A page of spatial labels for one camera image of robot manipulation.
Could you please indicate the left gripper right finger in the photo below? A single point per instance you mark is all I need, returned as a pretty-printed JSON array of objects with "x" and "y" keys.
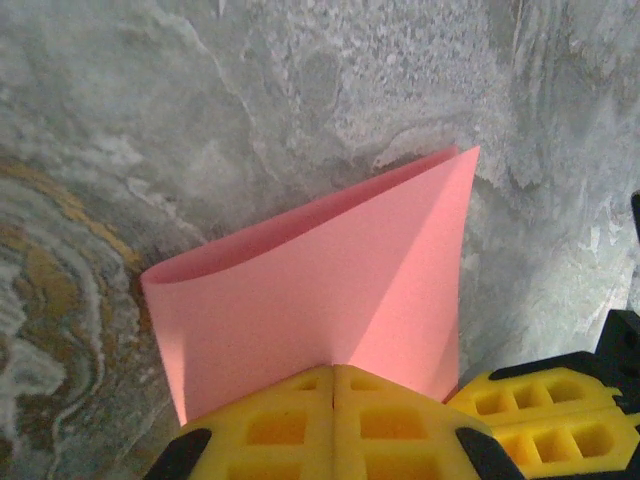
[{"x": 400, "y": 440}]

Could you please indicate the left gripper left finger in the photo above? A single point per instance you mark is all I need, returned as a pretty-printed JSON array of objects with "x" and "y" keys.
[{"x": 280, "y": 440}]

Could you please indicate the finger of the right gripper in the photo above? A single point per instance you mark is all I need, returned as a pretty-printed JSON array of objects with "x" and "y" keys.
[
  {"x": 575, "y": 445},
  {"x": 540, "y": 395}
]

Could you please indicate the pink paper sheet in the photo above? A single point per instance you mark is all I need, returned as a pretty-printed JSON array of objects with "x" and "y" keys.
[{"x": 310, "y": 300}]

